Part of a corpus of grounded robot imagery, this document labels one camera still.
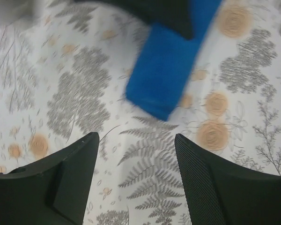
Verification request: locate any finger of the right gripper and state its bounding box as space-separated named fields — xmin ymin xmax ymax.
xmin=74 ymin=0 xmax=194 ymax=40

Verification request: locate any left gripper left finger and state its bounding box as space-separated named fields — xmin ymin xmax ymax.
xmin=0 ymin=132 xmax=99 ymax=225

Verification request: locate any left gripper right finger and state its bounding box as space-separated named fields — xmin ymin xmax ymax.
xmin=175 ymin=134 xmax=281 ymax=225

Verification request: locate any blue towel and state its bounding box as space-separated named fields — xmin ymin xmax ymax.
xmin=126 ymin=0 xmax=221 ymax=121

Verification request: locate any floral table mat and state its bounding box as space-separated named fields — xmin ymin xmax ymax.
xmin=0 ymin=0 xmax=281 ymax=225

